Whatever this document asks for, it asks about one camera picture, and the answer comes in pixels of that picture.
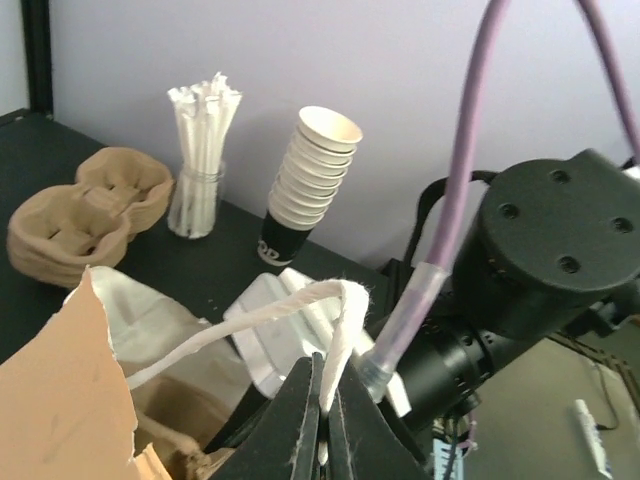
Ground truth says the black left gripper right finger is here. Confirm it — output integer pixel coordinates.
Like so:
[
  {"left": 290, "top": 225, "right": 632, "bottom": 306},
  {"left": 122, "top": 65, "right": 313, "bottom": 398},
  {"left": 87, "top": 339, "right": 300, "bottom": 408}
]
[{"left": 328, "top": 365, "right": 428, "bottom": 480}]

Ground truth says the right black frame post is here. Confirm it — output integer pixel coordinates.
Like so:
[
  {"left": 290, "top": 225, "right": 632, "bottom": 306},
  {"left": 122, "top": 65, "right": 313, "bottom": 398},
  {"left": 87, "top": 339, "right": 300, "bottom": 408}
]
[{"left": 20, "top": 0, "right": 54, "bottom": 116}]

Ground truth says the cardboard cup carrier stack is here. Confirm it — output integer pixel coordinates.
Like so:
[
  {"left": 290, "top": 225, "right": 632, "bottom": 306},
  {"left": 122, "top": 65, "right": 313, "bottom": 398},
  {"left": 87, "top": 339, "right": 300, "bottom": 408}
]
[{"left": 7, "top": 147, "right": 174, "bottom": 289}]

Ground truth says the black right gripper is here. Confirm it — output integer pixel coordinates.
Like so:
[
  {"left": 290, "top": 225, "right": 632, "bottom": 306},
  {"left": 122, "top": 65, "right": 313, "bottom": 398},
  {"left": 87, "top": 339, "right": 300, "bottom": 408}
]
[{"left": 397, "top": 150, "right": 639, "bottom": 433}]

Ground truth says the right stack of paper cups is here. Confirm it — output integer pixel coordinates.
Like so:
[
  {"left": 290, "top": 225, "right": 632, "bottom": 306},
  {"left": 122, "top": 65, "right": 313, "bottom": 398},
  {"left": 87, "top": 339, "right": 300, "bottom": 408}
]
[{"left": 257, "top": 106, "right": 363, "bottom": 266}]

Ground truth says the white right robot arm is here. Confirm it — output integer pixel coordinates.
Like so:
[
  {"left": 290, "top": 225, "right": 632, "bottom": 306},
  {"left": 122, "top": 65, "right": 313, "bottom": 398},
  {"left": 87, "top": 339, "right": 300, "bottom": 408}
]
[{"left": 397, "top": 150, "right": 639, "bottom": 433}]

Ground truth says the cup of white straws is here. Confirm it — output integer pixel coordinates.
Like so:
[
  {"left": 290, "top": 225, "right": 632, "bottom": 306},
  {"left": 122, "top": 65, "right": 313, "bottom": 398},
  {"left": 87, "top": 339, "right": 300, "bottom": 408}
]
[{"left": 167, "top": 72, "right": 242, "bottom": 240}]

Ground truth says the orange kraft paper bag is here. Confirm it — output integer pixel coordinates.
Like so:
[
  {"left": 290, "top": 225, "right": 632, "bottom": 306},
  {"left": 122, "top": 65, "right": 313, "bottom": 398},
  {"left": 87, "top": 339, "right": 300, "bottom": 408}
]
[{"left": 1, "top": 273, "right": 369, "bottom": 479}]

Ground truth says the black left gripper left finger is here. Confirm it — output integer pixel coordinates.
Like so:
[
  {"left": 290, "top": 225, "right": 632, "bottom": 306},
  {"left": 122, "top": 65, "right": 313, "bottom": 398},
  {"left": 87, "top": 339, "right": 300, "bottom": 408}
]
[{"left": 207, "top": 353, "right": 324, "bottom": 480}]

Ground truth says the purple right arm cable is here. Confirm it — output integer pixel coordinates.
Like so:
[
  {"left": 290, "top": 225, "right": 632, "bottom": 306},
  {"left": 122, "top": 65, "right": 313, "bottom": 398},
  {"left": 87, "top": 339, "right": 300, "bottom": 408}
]
[{"left": 357, "top": 0, "right": 640, "bottom": 403}]

